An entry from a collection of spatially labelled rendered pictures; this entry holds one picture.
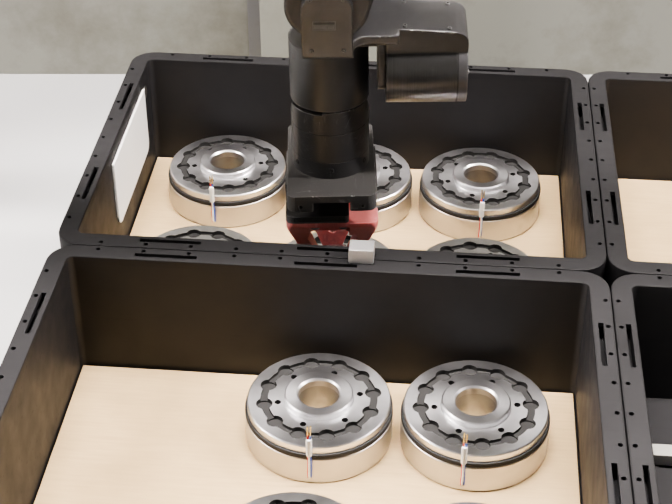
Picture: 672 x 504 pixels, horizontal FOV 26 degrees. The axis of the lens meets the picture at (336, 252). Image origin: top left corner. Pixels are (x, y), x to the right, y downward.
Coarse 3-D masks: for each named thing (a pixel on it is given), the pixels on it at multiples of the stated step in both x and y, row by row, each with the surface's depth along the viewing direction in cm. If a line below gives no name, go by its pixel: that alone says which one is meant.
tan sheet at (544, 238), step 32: (160, 160) 134; (160, 192) 129; (416, 192) 129; (544, 192) 129; (160, 224) 125; (192, 224) 125; (256, 224) 125; (416, 224) 125; (544, 224) 125; (544, 256) 121
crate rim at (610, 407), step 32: (64, 256) 104; (96, 256) 104; (128, 256) 104; (160, 256) 104; (192, 256) 104; (224, 256) 104; (256, 256) 104; (288, 256) 104; (576, 288) 102; (608, 288) 101; (32, 320) 100; (608, 320) 98; (608, 352) 95; (0, 384) 93; (608, 384) 93; (0, 416) 90; (608, 416) 90; (608, 448) 88; (608, 480) 86
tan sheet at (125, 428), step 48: (96, 384) 108; (144, 384) 108; (192, 384) 108; (240, 384) 108; (96, 432) 104; (144, 432) 104; (192, 432) 104; (240, 432) 104; (48, 480) 100; (96, 480) 100; (144, 480) 100; (192, 480) 100; (240, 480) 100; (288, 480) 100; (384, 480) 100; (432, 480) 100; (528, 480) 100; (576, 480) 100
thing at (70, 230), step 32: (160, 64) 129; (192, 64) 129; (224, 64) 128; (256, 64) 128; (288, 64) 128; (128, 96) 123; (576, 96) 123; (576, 128) 119; (96, 160) 115; (576, 160) 116; (96, 192) 112; (64, 224) 108; (320, 256) 104; (384, 256) 104; (416, 256) 104; (448, 256) 104; (480, 256) 104; (512, 256) 104
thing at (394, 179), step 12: (384, 156) 129; (396, 156) 128; (384, 168) 127; (396, 168) 127; (408, 168) 127; (384, 180) 125; (396, 180) 126; (408, 180) 125; (384, 192) 124; (396, 192) 124
